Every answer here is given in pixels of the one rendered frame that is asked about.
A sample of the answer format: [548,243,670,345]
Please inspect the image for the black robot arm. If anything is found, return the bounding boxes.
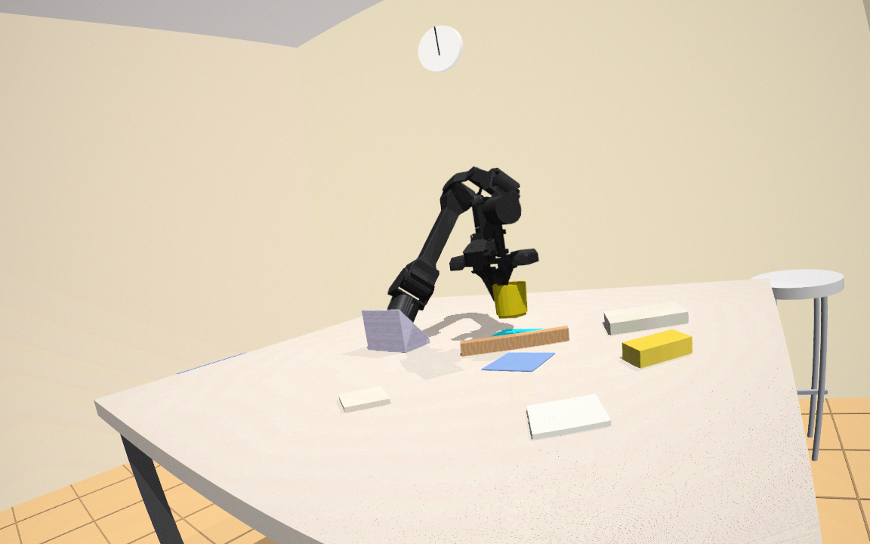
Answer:
[387,166,522,323]

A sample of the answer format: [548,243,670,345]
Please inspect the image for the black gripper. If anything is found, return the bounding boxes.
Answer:
[449,225,538,301]

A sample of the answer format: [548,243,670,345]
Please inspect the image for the yellow cup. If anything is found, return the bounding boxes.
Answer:
[492,281,528,319]

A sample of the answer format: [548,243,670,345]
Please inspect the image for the yellow rectangular block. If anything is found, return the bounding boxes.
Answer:
[622,329,693,369]

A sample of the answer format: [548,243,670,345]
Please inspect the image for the tan wooden bar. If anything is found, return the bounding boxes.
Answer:
[460,326,569,357]

